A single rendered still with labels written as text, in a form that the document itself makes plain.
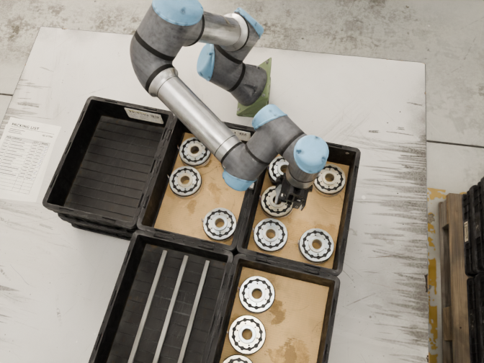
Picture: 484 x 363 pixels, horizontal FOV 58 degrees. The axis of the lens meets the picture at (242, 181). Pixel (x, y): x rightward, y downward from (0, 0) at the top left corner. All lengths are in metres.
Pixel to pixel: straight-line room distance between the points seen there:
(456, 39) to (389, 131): 1.41
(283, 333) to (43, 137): 1.13
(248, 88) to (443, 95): 1.46
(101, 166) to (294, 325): 0.80
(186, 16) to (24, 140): 0.95
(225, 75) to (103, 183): 0.54
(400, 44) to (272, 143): 1.99
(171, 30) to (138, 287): 0.74
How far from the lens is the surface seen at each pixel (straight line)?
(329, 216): 1.40
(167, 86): 1.13
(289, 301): 1.33
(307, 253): 1.33
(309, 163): 0.95
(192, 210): 1.40
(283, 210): 1.36
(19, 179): 1.79
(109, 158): 1.54
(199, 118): 1.08
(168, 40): 1.13
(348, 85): 1.79
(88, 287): 1.56
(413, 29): 3.00
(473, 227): 2.17
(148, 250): 1.39
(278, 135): 0.99
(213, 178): 1.43
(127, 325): 1.37
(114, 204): 1.47
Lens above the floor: 2.14
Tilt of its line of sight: 68 degrees down
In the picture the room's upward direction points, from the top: 5 degrees counter-clockwise
